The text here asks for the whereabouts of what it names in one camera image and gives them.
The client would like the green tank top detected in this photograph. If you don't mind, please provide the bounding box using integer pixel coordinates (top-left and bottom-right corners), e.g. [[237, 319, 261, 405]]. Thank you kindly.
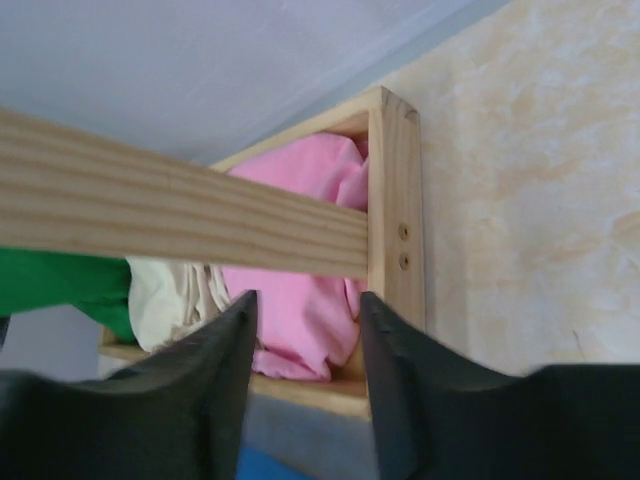
[[1, 248, 135, 343]]

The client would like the cream cloth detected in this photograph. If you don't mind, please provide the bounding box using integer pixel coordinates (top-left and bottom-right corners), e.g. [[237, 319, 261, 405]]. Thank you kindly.
[[126, 257, 231, 353]]

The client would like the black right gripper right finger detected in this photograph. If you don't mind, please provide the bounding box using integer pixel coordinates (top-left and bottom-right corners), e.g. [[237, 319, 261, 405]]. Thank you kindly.
[[361, 292, 639, 479]]

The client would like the blue plastic bin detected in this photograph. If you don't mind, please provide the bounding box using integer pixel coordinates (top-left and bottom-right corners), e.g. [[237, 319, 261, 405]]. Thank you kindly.
[[235, 446, 312, 480]]

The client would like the pink cloth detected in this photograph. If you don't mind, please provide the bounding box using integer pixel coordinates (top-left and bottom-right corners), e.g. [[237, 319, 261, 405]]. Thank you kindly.
[[222, 133, 368, 382]]

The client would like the wooden clothes rack frame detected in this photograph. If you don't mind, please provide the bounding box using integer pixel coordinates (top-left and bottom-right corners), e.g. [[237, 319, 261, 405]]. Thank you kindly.
[[0, 85, 426, 420]]

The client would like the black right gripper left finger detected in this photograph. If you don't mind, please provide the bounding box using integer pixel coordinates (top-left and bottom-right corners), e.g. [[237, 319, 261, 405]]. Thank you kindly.
[[1, 291, 258, 479]]

